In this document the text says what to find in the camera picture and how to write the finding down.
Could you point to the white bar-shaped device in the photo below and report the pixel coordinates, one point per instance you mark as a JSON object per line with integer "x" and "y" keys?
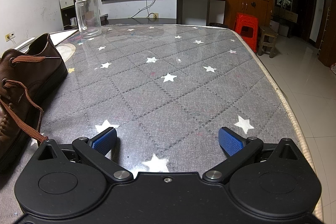
{"x": 25, "y": 44}

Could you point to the small wooden stool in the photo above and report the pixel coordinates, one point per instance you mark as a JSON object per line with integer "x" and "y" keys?
{"x": 267, "y": 31}

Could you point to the dark wooden door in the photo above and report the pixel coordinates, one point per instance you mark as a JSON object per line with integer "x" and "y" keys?
{"x": 305, "y": 3}

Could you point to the red plastic stool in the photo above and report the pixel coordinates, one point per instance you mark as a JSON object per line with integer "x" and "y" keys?
{"x": 245, "y": 20}

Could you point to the round black induction cooktop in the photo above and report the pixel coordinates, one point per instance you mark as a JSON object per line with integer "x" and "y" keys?
{"x": 65, "y": 50}

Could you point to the brown leather shoe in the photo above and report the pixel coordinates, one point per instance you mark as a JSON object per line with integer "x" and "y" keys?
{"x": 50, "y": 64}

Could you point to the white paper notepad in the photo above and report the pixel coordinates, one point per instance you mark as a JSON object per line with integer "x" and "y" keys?
{"x": 60, "y": 36}

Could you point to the grey star-print table mat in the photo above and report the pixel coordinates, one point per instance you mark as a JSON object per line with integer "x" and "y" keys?
{"x": 170, "y": 98}

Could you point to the brown shoelace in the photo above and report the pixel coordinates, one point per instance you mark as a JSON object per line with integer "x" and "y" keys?
{"x": 29, "y": 58}

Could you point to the wall outlet under television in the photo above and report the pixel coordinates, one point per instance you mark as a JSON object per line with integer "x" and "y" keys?
{"x": 155, "y": 16}

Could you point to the dark low television stand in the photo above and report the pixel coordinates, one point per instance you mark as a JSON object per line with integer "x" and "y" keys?
{"x": 139, "y": 21}

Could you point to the wall outlet with yellow plug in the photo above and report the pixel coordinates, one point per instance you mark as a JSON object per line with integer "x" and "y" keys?
{"x": 10, "y": 36}

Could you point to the white shelf drawer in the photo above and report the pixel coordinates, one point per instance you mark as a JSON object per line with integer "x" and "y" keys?
{"x": 66, "y": 2}

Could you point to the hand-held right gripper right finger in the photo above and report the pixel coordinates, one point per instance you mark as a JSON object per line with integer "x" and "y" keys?
{"x": 231, "y": 141}

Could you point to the clear glass jar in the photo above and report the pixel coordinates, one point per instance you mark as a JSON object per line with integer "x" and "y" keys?
{"x": 88, "y": 22}

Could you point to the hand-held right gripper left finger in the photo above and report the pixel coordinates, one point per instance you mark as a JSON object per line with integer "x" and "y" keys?
{"x": 105, "y": 141}

